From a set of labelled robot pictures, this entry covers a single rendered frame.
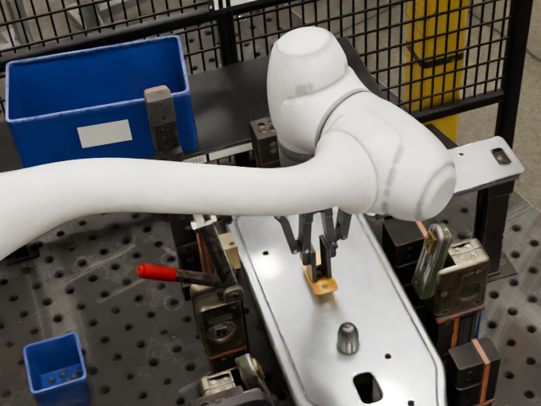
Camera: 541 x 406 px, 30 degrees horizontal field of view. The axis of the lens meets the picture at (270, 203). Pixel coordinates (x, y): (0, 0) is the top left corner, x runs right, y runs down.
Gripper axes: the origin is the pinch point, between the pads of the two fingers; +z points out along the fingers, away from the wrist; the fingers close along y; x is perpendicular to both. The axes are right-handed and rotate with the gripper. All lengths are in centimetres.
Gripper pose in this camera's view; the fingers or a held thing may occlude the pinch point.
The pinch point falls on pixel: (318, 258)
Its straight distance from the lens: 153.4
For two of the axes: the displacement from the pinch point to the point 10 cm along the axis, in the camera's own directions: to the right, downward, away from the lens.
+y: 9.5, -2.7, 1.6
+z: 0.7, 6.9, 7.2
